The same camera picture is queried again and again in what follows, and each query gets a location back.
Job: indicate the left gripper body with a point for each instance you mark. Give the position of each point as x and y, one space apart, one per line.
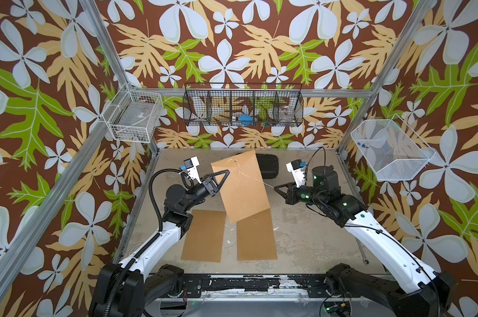
195 194

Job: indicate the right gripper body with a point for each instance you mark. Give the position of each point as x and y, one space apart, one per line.
308 195

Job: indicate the brown file bag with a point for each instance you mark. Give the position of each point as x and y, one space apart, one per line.
255 238
204 240
243 193

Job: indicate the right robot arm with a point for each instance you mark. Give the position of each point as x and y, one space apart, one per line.
416 288

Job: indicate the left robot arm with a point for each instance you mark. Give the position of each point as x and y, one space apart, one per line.
126 288

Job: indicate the black tool case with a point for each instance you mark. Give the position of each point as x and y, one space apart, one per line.
268 165

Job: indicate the blue item in basket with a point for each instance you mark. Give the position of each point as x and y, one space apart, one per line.
246 120

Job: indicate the silver wrench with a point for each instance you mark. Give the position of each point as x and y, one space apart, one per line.
365 260

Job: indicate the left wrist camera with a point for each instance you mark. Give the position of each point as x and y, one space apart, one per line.
190 168

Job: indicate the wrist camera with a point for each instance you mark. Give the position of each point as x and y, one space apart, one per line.
190 168
298 170

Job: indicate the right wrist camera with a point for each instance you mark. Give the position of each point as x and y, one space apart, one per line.
298 170

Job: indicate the black wire basket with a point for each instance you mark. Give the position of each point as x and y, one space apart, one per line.
271 104

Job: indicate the white wire basket right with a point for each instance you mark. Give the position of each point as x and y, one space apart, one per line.
392 148

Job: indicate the white wire basket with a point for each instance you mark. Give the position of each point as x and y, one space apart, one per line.
132 115
392 148

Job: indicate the white wire basket left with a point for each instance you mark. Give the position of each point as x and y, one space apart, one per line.
132 115

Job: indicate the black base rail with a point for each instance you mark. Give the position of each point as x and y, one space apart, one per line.
312 285

